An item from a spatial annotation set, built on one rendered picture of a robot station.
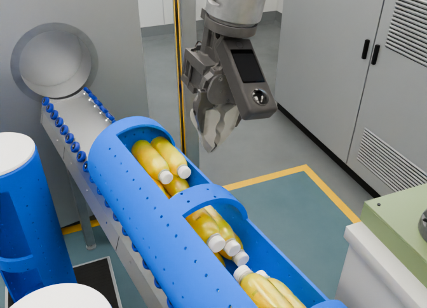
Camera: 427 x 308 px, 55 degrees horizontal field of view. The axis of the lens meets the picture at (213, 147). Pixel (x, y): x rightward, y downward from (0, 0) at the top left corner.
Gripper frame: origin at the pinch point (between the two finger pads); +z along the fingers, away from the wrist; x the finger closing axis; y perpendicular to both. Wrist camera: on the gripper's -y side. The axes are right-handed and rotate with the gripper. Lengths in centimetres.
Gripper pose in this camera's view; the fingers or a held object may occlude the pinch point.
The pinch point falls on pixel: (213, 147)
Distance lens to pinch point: 64.9
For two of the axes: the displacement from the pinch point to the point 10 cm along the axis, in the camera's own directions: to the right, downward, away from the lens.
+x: -8.5, 1.7, -5.0
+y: -4.9, -5.7, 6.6
